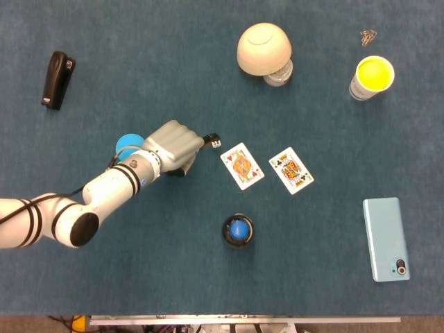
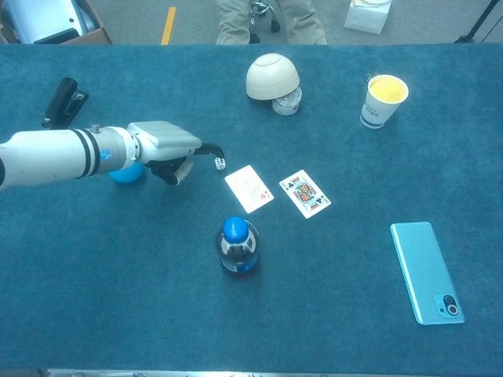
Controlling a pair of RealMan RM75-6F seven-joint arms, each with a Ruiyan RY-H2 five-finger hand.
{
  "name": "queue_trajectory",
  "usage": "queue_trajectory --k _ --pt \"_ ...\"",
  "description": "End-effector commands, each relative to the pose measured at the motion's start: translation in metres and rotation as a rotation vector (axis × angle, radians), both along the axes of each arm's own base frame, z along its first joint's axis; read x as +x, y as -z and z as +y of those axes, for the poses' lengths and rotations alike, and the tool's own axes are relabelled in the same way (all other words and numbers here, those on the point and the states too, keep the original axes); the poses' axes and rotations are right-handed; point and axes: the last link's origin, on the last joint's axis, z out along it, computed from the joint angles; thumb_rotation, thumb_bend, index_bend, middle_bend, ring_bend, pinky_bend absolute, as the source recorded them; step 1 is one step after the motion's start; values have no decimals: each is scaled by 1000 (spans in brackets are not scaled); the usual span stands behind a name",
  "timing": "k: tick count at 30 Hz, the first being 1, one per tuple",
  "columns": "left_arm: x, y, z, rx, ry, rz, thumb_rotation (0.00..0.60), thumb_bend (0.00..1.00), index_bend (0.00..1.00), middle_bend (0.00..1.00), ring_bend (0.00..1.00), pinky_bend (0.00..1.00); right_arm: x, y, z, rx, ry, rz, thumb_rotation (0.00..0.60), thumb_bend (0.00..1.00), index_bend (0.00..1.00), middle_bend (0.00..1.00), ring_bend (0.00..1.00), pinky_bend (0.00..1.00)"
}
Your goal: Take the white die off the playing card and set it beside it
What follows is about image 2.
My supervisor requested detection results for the clear glass jar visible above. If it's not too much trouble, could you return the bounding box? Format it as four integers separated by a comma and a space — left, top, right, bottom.
271, 86, 303, 117

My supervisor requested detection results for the person in beige trousers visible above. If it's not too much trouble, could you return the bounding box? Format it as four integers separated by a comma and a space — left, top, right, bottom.
215, 0, 328, 46

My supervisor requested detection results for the cardboard box with equipment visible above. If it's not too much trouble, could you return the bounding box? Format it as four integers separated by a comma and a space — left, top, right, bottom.
0, 0, 113, 45

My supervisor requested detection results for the teal table cloth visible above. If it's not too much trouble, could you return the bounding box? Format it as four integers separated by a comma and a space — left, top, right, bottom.
0, 43, 503, 372

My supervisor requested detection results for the blue ball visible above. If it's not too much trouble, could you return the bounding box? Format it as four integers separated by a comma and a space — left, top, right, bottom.
108, 161, 147, 185

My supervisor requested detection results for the white box on floor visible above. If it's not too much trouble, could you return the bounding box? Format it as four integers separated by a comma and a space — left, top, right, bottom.
343, 0, 392, 36

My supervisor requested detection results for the dark bottle with blue cap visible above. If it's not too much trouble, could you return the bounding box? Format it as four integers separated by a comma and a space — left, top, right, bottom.
215, 216, 261, 280

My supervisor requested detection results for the king of clubs playing card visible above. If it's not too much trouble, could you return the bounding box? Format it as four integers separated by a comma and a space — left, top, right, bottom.
278, 169, 332, 220

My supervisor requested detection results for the grey black left robot hand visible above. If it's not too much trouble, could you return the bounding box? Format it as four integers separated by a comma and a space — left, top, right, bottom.
126, 120, 226, 187

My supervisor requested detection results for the queen of hearts playing card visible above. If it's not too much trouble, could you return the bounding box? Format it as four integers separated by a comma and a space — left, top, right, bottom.
224, 164, 275, 214

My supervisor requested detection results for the chrome swivel stool base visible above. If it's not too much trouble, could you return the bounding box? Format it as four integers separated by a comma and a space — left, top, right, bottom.
248, 0, 281, 44

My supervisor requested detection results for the black stapler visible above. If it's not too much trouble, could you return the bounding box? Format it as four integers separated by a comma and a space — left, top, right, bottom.
41, 77, 90, 129

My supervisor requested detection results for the paper cup with yellow drink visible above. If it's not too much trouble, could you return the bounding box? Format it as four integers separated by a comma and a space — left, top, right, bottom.
359, 74, 409, 129

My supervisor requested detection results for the cream upturned bowl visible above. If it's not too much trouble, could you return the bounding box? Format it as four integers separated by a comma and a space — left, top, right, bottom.
245, 53, 301, 101

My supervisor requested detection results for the light blue smartphone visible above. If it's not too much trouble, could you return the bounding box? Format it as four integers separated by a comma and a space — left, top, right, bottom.
390, 221, 466, 326

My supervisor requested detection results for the black tripod leg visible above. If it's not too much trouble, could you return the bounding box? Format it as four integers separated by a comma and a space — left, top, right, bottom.
453, 0, 503, 44

